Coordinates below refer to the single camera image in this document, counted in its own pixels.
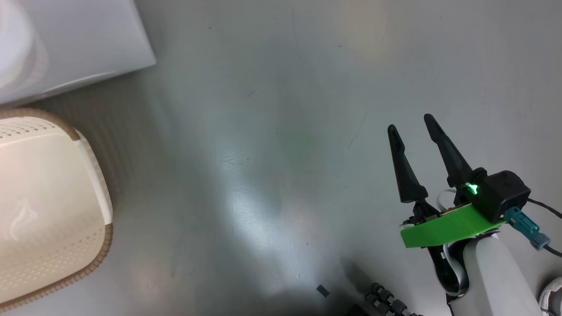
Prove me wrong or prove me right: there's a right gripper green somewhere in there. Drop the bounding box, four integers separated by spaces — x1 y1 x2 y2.
387 113 506 304

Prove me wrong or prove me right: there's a white sneaker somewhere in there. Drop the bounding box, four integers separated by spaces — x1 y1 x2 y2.
539 277 562 316

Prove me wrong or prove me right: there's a white front-load washing machine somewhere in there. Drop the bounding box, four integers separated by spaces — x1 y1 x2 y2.
0 0 157 108

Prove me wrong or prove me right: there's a cream perforated laundry basket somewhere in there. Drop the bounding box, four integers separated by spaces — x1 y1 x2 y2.
0 108 114 313

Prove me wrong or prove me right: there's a right camera teal-plug cable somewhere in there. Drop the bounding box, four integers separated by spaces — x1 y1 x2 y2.
504 197 562 258

